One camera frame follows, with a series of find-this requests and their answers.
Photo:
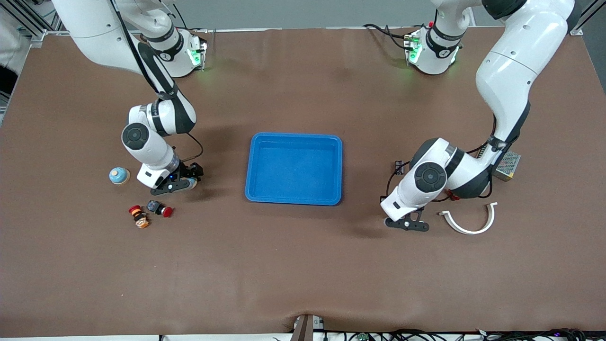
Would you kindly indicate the light blue call bell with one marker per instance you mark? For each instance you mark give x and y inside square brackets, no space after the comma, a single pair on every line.
[119,175]

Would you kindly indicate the black capacitor block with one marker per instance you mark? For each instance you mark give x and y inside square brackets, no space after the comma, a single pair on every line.
[398,167]

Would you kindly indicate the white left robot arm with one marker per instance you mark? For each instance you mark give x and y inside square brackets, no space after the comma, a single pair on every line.
[521,71]

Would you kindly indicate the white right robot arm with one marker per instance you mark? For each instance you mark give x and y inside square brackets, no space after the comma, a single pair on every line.
[94,28]

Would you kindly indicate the red button black blue body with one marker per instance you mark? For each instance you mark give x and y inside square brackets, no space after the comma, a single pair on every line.
[154,206]

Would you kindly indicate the red button orange yellow body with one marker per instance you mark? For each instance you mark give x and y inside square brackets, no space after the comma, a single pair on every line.
[140,219]

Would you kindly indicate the blue plastic tray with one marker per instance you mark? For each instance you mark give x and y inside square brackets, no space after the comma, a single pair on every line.
[293,170]

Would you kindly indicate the person in white shirt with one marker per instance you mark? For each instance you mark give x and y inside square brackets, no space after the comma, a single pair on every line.
[7,47]

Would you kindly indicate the white curved plastic clamp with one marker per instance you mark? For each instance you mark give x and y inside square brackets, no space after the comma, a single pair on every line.
[468,231]

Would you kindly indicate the metal mesh power supply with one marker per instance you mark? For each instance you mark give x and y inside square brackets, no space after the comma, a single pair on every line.
[509,166]

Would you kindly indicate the grey metal bracket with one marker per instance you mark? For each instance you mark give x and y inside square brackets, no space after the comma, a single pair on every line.
[305,329]

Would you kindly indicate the aluminium frame post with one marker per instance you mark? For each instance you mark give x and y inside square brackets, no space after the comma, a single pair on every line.
[37,38]
[576,31]

